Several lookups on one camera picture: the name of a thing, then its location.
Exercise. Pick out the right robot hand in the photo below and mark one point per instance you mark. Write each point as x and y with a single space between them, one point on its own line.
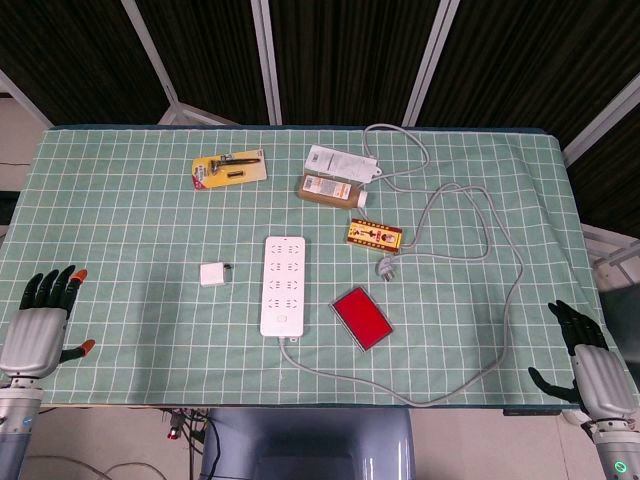
605 380

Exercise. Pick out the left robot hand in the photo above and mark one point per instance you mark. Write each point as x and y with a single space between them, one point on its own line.
35 340

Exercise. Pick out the white charger plug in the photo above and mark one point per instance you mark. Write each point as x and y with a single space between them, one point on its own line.
212 275

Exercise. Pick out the white power strip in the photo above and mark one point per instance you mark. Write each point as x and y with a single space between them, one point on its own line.
283 290

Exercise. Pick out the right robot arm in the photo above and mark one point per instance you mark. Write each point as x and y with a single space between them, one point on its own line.
617 450

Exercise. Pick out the white metal rack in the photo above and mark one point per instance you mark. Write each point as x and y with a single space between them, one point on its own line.
615 255

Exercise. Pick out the green checked tablecloth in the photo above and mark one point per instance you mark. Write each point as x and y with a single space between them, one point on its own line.
125 225

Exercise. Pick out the red pad in clear case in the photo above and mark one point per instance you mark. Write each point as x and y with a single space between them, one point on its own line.
361 319

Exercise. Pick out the razor in yellow blister pack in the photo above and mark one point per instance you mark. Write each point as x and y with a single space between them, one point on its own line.
230 172

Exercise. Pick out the yellow red patterned box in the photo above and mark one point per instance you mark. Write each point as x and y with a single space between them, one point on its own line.
374 236

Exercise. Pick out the grey-blue robot torso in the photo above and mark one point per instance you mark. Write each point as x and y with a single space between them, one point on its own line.
310 445

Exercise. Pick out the brown liquid bottle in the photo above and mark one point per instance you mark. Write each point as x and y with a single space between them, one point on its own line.
327 192

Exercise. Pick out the white printed packet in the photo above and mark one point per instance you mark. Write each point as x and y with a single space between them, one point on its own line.
340 162

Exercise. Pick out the dark folding partition screen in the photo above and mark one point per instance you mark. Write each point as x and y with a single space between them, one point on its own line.
350 50

